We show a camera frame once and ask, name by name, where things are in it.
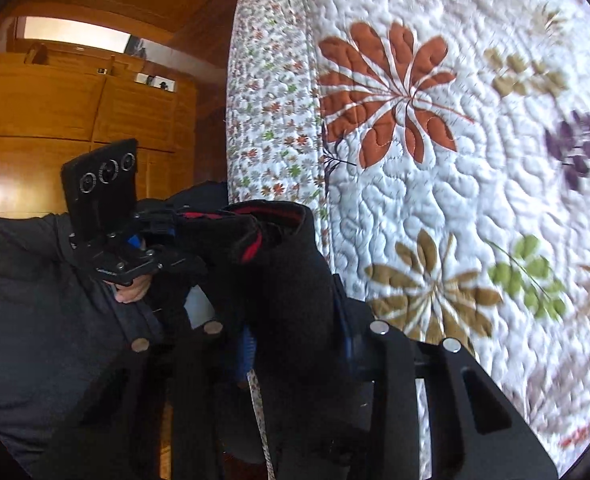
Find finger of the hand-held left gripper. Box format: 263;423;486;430
135;200;211;234
147;246;211;277

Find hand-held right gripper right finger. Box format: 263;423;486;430
332;274;559;480

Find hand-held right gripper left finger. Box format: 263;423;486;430
32;320;257;480

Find black pants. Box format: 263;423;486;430
172;199;372;463

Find person's left forearm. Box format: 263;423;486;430
0;212;121;308

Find person's left hand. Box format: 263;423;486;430
113;273;153;307

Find light wooden cabinet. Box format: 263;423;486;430
0;0;237;221

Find small white and black device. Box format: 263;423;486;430
134;73;177;93

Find person's dark grey jacket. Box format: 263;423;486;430
0;240;216;480

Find floral quilted bedspread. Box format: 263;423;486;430
222;0;590;480

